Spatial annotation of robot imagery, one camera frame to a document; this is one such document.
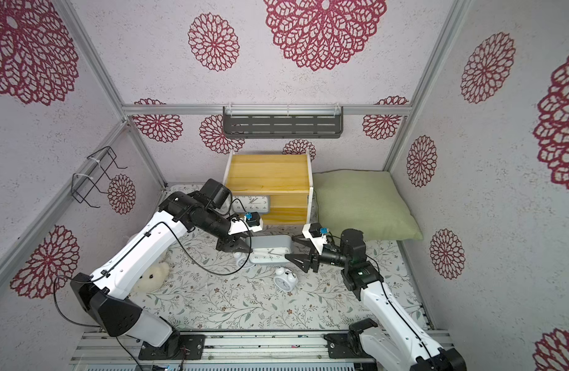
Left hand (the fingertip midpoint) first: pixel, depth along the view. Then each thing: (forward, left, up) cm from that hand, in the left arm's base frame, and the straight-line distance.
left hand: (247, 243), depth 70 cm
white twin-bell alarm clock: (+3, +4, -19) cm, 20 cm away
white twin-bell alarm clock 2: (-6, -11, -17) cm, 21 cm away
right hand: (-1, -13, -1) cm, 13 cm away
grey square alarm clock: (-2, -7, 0) cm, 8 cm away
